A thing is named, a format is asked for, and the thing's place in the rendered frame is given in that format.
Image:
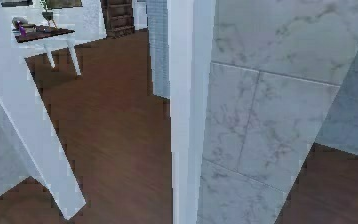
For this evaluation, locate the dark brown wooden shelf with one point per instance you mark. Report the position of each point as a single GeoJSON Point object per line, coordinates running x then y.
{"type": "Point", "coordinates": [118, 16]}

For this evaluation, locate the grey rounded lump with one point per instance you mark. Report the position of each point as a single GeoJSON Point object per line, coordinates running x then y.
{"type": "Point", "coordinates": [19, 20]}

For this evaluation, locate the purple small bottle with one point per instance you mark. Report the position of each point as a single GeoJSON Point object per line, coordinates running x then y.
{"type": "Point", "coordinates": [21, 30]}

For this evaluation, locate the green house plant dark pot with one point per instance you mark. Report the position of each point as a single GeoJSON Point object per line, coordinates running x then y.
{"type": "Point", "coordinates": [48, 14]}

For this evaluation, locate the dark framed wall picture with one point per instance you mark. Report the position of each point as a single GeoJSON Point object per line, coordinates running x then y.
{"type": "Point", "coordinates": [64, 3]}

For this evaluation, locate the dark top white-legged table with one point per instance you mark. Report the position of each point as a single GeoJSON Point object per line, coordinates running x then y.
{"type": "Point", "coordinates": [43, 34]}

